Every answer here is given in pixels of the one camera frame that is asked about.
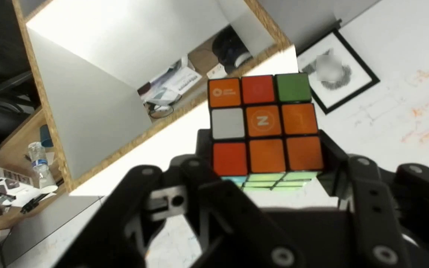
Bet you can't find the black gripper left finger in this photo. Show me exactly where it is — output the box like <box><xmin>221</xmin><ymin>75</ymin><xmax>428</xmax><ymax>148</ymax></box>
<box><xmin>55</xmin><ymin>155</ymin><xmax>304</xmax><ymax>268</ymax></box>

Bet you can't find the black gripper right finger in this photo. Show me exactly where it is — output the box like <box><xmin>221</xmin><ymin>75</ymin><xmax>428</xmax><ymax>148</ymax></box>
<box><xmin>318</xmin><ymin>131</ymin><xmax>429</xmax><ymax>268</ymax></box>

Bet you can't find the multicoloured Rubik's cube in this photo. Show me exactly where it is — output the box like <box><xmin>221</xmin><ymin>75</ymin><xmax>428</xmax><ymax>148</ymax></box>
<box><xmin>207</xmin><ymin>73</ymin><xmax>325</xmax><ymax>191</ymax></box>

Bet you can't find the white open shelf cabinet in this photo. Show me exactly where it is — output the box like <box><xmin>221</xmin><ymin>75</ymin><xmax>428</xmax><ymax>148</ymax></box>
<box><xmin>11</xmin><ymin>0</ymin><xmax>291</xmax><ymax>191</ymax></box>

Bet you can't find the framed black-and-white portrait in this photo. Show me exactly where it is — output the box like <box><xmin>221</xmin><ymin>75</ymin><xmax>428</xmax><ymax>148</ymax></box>
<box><xmin>298</xmin><ymin>30</ymin><xmax>380</xmax><ymax>115</ymax></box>

